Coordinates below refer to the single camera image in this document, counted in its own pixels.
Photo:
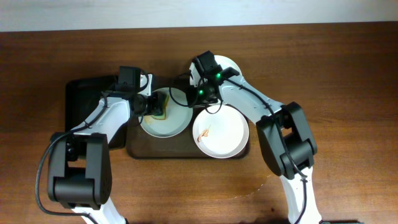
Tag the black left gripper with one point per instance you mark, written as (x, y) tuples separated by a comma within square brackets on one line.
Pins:
[(158, 104)]

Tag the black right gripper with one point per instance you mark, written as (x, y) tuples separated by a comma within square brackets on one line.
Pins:
[(192, 99)]

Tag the green yellow sponge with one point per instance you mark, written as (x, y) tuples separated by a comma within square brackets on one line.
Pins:
[(159, 111)]

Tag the white plate with sauce stain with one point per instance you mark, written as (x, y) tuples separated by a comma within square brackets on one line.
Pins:
[(176, 120)]

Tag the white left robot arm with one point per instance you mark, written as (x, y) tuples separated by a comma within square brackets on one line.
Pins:
[(79, 173)]

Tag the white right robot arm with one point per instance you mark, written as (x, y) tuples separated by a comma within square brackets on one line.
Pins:
[(285, 138)]

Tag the large brown serving tray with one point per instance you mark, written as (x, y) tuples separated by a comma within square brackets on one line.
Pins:
[(141, 145)]

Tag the small black tray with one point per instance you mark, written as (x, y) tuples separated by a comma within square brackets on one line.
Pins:
[(87, 113)]

